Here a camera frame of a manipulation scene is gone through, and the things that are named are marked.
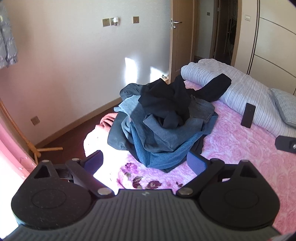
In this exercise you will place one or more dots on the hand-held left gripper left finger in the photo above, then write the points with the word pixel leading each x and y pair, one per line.
pixel 94 161

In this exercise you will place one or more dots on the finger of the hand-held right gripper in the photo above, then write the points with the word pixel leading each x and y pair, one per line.
pixel 285 143

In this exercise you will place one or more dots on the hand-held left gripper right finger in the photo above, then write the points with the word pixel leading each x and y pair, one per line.
pixel 196 163

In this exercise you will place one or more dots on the black pants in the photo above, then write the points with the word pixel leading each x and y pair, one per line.
pixel 161 97

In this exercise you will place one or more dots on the grey checked pillow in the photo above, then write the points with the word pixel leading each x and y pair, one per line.
pixel 286 106

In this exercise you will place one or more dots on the pink floral blanket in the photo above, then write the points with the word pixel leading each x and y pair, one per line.
pixel 231 143

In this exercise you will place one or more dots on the salmon towel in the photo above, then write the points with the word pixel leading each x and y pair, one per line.
pixel 108 121

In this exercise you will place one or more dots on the wooden rack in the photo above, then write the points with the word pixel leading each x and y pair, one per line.
pixel 49 149

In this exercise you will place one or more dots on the black rectangular case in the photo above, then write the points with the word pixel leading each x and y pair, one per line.
pixel 248 115

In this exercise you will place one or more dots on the striped white quilt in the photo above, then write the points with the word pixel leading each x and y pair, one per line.
pixel 249 92

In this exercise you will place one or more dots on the light blue jeans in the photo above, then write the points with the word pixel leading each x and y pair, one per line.
pixel 129 105

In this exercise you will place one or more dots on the pink plastic object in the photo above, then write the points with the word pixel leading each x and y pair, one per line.
pixel 13 153

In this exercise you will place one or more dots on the cream wardrobe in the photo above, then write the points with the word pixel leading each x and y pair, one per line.
pixel 272 34

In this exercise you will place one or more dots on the wooden door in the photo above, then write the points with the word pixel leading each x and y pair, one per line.
pixel 182 46

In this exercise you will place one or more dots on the grey floral hanging cloth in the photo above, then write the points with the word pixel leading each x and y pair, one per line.
pixel 7 41

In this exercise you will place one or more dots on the bronze wall socket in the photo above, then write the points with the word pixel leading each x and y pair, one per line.
pixel 136 19
pixel 35 120
pixel 106 22

